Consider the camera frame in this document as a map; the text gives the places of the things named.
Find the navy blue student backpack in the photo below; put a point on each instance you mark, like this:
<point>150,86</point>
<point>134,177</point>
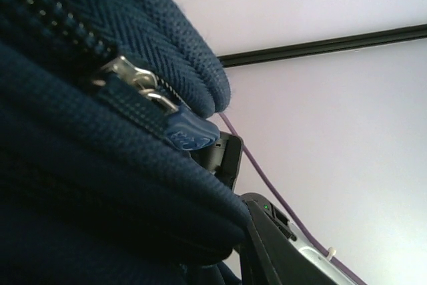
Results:
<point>103,106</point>

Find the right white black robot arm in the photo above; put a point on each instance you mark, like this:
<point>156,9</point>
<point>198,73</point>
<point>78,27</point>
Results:
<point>275,251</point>

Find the black frame post right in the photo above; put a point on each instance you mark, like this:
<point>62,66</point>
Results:
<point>378,38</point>

